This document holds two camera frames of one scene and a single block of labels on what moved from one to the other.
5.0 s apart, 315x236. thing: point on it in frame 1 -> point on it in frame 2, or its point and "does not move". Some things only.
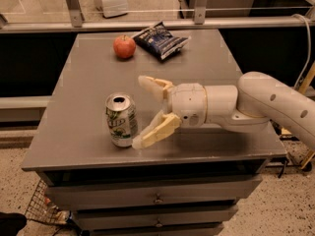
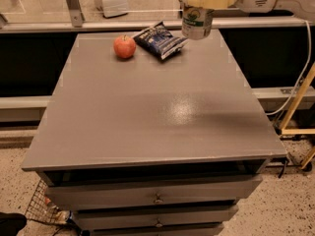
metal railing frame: x=72 y=20 does not move
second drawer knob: x=158 y=223 does not move
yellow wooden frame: x=302 y=88 does not move
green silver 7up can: x=122 y=119 -> x=196 y=22
